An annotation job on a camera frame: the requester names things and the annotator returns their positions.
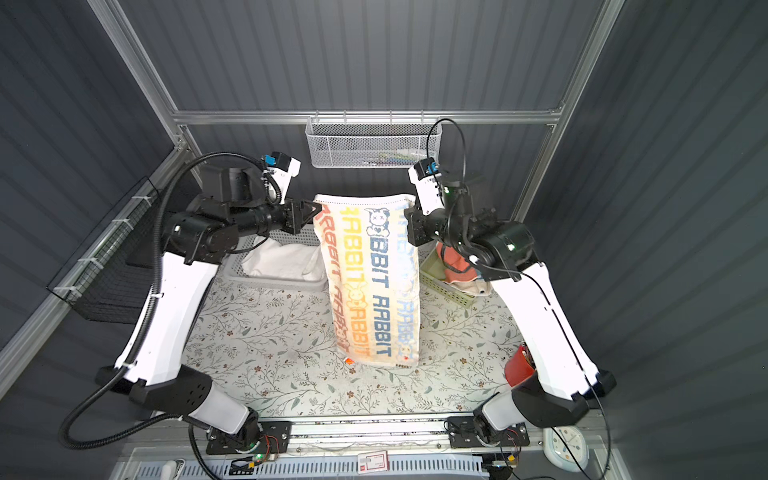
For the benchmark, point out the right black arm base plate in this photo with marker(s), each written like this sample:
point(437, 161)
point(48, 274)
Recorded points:
point(465, 432)

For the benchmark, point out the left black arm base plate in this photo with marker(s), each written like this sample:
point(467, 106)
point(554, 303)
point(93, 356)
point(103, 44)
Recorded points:
point(256, 437)

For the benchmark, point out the green plastic towel basket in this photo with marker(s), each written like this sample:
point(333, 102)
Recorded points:
point(432, 275)

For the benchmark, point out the orange patterned towel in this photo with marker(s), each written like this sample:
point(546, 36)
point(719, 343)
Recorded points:
point(373, 277)

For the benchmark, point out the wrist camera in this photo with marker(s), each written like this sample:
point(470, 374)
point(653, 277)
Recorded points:
point(282, 168)
point(424, 175)

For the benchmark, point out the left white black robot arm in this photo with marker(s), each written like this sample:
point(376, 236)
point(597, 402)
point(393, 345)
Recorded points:
point(186, 252)

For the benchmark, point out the pink towel with teal border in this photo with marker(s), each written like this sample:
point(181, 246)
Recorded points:
point(455, 267)

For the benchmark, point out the white ventilated cable duct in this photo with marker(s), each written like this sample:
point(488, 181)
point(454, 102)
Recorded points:
point(436, 466)

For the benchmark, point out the white wall clock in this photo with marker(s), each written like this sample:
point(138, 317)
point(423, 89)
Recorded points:
point(566, 448)

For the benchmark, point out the white wire wall basket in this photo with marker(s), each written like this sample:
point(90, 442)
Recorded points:
point(371, 145)

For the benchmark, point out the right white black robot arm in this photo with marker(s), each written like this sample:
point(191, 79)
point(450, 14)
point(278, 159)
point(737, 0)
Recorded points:
point(504, 253)

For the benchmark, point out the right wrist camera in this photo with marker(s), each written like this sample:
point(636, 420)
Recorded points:
point(424, 175)

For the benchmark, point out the white plastic laundry basket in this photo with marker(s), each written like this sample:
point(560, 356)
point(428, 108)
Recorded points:
point(232, 269)

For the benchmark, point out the black wire wall basket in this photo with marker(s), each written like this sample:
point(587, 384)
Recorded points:
point(109, 276)

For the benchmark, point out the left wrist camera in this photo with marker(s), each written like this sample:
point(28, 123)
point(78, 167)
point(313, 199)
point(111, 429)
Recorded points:
point(282, 168)

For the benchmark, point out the red pen cup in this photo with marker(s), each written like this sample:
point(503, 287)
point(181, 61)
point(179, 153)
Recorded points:
point(520, 367)

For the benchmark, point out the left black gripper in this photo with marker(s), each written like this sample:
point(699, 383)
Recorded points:
point(295, 218)

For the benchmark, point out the red white label card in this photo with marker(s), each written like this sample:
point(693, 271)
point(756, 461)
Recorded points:
point(373, 462)

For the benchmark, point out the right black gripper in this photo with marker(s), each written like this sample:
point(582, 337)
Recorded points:
point(414, 218)

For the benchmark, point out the white terry towel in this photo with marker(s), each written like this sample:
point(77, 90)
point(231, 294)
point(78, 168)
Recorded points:
point(295, 262)

